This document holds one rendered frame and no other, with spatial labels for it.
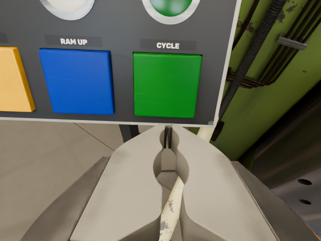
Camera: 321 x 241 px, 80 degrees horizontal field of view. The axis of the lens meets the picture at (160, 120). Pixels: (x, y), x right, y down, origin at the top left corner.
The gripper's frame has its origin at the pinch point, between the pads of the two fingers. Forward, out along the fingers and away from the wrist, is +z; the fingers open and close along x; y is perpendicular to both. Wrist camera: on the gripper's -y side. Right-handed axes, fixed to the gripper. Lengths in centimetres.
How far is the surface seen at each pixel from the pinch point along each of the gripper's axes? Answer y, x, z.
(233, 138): 35, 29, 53
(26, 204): 88, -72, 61
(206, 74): -0.7, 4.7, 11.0
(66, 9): -6.6, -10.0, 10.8
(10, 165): 78, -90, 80
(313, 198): 29, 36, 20
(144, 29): -5.1, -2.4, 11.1
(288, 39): -3.2, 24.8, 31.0
